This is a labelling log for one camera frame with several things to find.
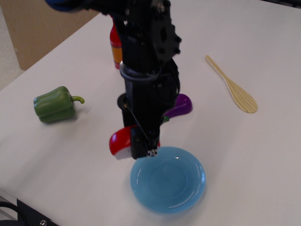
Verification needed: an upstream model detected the black corner bracket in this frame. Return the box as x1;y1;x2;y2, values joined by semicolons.
17;199;58;226

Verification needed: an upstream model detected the green toy bell pepper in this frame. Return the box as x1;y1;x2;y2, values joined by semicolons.
33;86;85;123

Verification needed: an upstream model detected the wooden rice paddle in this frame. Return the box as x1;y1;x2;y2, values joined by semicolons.
205;55;258;113

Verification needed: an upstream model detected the blue plastic plate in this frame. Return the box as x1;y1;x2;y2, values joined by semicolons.
130;146;206;214

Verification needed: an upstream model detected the purple toy eggplant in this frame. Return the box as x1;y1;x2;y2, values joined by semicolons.
162;94;193;123

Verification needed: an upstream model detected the red and white toy sushi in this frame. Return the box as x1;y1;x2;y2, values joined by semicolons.
109;125;161;161

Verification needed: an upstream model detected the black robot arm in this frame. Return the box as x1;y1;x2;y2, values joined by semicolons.
47;0;181;159

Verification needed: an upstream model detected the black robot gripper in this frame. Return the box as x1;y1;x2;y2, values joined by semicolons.
117;63;181;160

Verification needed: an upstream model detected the red toy sauce bottle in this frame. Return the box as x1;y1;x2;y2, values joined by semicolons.
110;16;123;69

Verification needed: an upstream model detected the black cable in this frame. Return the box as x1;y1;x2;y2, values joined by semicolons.
0;201;26;226

